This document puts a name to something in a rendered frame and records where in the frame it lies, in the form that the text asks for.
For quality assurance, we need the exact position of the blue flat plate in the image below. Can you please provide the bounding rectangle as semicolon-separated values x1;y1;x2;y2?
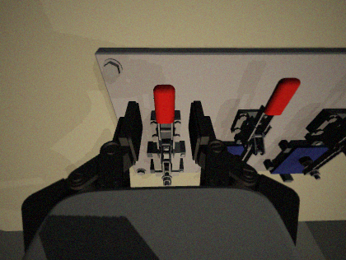
269;140;329;174
224;141;244;156

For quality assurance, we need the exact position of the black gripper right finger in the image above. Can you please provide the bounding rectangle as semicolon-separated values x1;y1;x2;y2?
189;100;300;246

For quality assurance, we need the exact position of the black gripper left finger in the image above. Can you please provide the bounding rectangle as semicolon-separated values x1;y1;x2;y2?
21;101;143;251

